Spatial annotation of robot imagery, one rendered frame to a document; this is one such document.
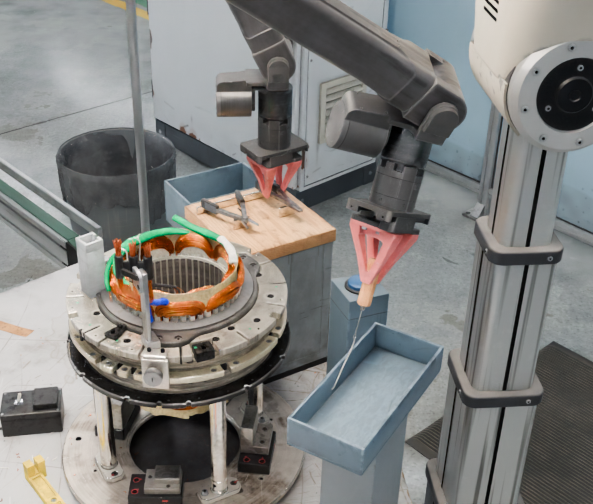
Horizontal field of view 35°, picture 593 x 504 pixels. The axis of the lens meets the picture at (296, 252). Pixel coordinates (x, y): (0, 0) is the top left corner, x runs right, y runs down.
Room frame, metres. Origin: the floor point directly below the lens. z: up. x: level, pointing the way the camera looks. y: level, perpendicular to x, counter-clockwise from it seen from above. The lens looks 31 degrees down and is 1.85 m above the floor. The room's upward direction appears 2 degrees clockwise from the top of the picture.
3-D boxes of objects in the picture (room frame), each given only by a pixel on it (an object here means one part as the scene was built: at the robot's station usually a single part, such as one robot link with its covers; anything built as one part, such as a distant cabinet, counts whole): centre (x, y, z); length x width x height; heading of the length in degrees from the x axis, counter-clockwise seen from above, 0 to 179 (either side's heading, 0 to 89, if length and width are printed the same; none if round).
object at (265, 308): (1.13, 0.17, 1.09); 0.32 x 0.32 x 0.01
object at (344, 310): (1.25, -0.10, 0.91); 0.07 x 0.07 x 0.25; 24
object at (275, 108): (1.45, 0.05, 1.27); 0.07 x 0.06 x 0.07; 97
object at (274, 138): (1.45, 0.04, 1.21); 0.10 x 0.07 x 0.07; 125
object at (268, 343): (1.04, 0.06, 1.06); 0.09 x 0.04 x 0.01; 128
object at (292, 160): (1.45, 0.04, 1.14); 0.07 x 0.07 x 0.09; 35
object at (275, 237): (1.42, 0.07, 1.05); 0.20 x 0.19 x 0.02; 33
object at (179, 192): (1.54, 0.15, 0.92); 0.17 x 0.11 x 0.28; 123
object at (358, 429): (0.98, -0.10, 0.92); 0.25 x 0.11 x 0.28; 150
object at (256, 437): (1.12, 0.05, 0.85); 0.06 x 0.04 x 0.05; 174
